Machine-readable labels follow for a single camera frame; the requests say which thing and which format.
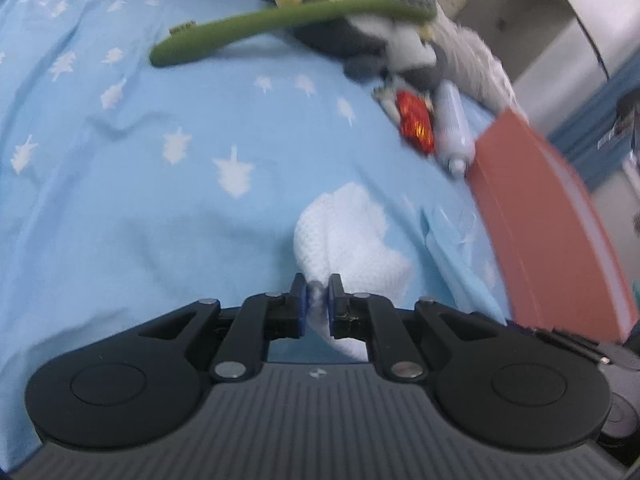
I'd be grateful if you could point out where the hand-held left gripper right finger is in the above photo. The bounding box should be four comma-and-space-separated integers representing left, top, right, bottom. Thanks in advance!
326, 273, 506, 383

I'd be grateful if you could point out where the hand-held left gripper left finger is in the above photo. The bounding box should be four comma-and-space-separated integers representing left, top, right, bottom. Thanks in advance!
137, 272, 308, 383

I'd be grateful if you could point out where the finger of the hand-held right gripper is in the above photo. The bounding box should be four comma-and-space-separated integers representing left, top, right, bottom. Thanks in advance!
507, 321, 613, 366

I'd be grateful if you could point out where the white knitted cloth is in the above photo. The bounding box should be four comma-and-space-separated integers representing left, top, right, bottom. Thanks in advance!
294, 183, 413, 361

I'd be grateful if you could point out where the pink cardboard box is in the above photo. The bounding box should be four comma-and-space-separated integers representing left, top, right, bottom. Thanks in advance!
467, 109, 640, 343

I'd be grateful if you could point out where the light blue face mask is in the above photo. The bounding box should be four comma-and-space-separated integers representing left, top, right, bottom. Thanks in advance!
422, 207, 506, 311

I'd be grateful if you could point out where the red shiny packet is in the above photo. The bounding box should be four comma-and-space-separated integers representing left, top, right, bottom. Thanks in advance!
395, 89, 435, 153

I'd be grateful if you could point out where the blue tree-print bed sheet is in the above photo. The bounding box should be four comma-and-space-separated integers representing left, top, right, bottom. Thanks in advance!
0, 0, 511, 471

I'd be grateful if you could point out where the white spray bottle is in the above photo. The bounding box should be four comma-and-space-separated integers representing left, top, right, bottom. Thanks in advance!
432, 80, 476, 178

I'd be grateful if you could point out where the blue curtain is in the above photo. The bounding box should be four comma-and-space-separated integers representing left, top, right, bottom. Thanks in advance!
547, 67, 640, 191

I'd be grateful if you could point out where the grey penguin plush toy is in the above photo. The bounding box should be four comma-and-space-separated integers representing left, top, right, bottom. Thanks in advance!
272, 0, 451, 93

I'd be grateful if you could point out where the grey wardrobe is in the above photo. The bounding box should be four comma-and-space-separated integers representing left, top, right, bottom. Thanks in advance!
457, 0, 640, 96

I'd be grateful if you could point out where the green long-handled brush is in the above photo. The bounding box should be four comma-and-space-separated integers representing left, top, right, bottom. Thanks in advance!
150, 0, 437, 68

